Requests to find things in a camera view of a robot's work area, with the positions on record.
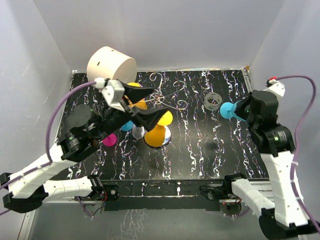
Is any magenta plastic wine glass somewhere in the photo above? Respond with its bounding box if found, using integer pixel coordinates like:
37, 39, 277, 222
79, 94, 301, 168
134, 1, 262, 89
102, 133, 118, 147

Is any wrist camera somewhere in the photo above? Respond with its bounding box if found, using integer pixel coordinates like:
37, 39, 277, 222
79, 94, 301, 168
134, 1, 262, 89
93, 77, 125, 112
264, 77, 286, 100

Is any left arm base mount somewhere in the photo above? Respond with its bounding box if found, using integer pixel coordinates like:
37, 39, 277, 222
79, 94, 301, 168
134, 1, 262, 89
82, 181, 120, 218

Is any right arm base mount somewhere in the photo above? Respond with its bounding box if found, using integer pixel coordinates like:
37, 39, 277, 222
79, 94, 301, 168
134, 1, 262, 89
199, 185, 250, 219

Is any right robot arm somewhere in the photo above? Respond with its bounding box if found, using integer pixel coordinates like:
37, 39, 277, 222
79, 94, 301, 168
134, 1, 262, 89
220, 89, 320, 240

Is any white cylindrical container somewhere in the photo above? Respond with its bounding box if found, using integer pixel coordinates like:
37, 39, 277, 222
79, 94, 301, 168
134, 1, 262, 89
86, 46, 137, 84

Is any clear wine glass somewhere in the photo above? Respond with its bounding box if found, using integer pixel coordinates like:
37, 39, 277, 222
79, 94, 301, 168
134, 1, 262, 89
131, 124, 145, 140

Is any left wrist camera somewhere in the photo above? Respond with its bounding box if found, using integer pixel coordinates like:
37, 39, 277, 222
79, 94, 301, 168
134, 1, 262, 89
93, 77, 125, 112

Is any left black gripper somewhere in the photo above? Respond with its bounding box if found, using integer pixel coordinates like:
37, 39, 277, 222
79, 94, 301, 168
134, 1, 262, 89
92, 80, 169, 142

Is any blue plastic wine glass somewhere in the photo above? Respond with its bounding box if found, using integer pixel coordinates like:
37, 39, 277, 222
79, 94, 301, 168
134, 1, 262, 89
120, 120, 134, 132

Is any grey tape roll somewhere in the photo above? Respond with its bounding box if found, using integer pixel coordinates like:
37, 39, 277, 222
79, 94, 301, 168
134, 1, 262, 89
203, 92, 223, 111

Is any chrome wine glass rack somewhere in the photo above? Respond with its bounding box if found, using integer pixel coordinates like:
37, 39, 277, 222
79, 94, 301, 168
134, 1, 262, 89
143, 72, 188, 148

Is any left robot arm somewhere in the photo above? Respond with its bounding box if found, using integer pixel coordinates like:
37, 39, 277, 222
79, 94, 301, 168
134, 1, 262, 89
0, 77, 168, 213

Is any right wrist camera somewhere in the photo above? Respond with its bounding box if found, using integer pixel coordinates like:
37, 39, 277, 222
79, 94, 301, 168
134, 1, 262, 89
264, 77, 286, 100

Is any orange wine glass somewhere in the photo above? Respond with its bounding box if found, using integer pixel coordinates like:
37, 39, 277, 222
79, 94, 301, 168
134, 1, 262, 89
127, 83, 146, 109
144, 110, 173, 148

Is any aluminium frame rail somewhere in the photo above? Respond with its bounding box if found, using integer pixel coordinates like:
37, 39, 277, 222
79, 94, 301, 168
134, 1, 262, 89
17, 67, 310, 240

